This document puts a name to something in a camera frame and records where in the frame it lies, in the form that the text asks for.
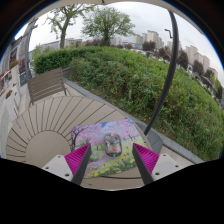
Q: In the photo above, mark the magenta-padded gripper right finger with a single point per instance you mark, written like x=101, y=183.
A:
x=146, y=159

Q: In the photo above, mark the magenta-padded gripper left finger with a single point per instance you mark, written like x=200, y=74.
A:
x=76, y=158

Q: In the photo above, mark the transparent computer mouse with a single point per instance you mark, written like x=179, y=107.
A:
x=112, y=145

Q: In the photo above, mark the floral print mouse pad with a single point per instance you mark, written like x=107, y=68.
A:
x=96, y=133

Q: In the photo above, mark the grey slatted chair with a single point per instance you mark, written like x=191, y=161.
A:
x=45, y=85

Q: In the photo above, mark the white flower planter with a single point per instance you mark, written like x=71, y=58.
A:
x=11, y=106

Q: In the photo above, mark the curved black parasol pole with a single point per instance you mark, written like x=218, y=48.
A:
x=171, y=66

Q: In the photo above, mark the grey storefront building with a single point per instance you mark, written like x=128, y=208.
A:
x=6, y=66

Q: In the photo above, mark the tall grey sign pillar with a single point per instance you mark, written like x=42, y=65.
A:
x=26, y=50

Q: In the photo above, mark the sparse thin tree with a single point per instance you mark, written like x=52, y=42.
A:
x=62, y=36

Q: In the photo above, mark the group of apartment buildings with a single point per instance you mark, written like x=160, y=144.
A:
x=153, y=36

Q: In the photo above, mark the round dense tree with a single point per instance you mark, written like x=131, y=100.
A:
x=106, y=23

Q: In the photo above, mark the beige parasol canopy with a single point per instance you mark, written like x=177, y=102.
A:
x=80, y=2

